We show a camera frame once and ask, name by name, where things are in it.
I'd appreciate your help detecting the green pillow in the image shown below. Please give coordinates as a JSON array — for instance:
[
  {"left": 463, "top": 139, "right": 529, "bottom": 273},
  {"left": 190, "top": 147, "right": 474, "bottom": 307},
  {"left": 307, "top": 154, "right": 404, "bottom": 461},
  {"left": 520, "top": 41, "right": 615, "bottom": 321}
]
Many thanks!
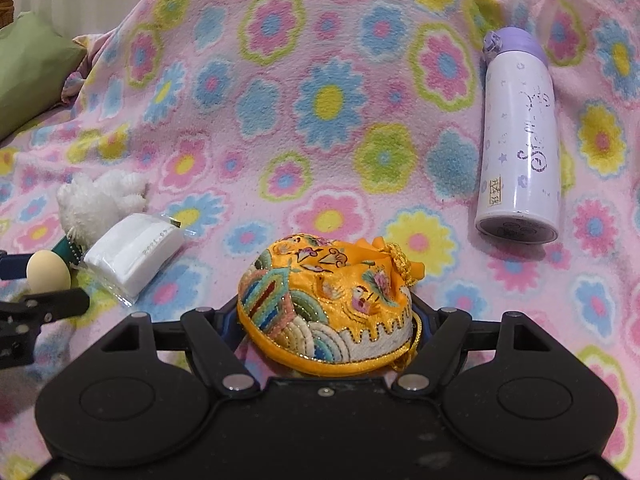
[{"left": 0, "top": 10, "right": 89, "bottom": 142}]

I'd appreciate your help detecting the cream egg toy green handle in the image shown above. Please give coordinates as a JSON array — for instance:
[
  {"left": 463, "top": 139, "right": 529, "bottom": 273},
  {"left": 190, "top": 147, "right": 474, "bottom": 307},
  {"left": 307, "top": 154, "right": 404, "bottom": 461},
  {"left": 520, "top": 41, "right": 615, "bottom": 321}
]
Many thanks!
[{"left": 26, "top": 236, "right": 84, "bottom": 294}]

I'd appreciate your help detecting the white tissue packet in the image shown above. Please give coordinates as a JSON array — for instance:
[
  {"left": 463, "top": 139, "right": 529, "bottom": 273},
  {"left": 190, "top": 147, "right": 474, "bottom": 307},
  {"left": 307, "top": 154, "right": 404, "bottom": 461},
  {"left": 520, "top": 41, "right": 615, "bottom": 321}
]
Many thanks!
[{"left": 82, "top": 212, "right": 199, "bottom": 307}]

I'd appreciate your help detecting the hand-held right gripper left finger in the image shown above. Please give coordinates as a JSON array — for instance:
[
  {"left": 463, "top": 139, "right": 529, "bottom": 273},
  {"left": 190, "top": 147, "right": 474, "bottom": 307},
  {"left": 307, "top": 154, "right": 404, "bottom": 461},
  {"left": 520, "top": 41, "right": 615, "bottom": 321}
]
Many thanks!
[{"left": 99, "top": 307, "right": 261, "bottom": 394}]

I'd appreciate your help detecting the yellow embroidered pouch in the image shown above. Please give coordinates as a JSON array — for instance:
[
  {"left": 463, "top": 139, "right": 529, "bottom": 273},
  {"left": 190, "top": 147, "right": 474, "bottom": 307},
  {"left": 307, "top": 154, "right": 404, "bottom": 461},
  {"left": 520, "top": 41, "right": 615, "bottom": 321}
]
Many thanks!
[{"left": 236, "top": 232, "right": 426, "bottom": 377}]

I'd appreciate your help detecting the white purple thermos bottle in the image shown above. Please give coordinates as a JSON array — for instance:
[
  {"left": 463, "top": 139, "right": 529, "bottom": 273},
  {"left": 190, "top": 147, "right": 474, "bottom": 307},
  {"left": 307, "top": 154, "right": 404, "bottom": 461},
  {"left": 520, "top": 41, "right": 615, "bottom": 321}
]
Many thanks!
[{"left": 473, "top": 26, "right": 561, "bottom": 246}]

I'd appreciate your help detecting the white plush toy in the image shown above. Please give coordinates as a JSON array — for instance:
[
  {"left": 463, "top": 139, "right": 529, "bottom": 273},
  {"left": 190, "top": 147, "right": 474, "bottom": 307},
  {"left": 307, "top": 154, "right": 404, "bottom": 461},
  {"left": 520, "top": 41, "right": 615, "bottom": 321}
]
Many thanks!
[{"left": 55, "top": 170, "right": 150, "bottom": 252}]

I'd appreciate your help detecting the pink floral fleece blanket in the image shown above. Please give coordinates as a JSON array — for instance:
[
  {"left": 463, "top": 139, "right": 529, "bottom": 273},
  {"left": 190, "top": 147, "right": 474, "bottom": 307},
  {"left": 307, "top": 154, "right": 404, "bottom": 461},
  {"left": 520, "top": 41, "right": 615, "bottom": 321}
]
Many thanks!
[{"left": 0, "top": 0, "right": 640, "bottom": 468}]

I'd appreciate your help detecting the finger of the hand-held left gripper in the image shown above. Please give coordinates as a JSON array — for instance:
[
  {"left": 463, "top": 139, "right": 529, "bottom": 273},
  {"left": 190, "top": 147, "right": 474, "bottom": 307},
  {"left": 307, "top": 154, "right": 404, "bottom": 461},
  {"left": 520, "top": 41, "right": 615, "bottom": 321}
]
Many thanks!
[
  {"left": 0, "top": 254, "right": 30, "bottom": 282},
  {"left": 0, "top": 287, "right": 91, "bottom": 368}
]

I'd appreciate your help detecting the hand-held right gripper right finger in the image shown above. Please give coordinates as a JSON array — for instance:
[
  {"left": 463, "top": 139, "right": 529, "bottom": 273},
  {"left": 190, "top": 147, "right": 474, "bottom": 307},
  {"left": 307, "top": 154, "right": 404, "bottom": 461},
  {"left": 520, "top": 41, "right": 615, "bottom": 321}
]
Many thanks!
[{"left": 392, "top": 305, "right": 543, "bottom": 393}]

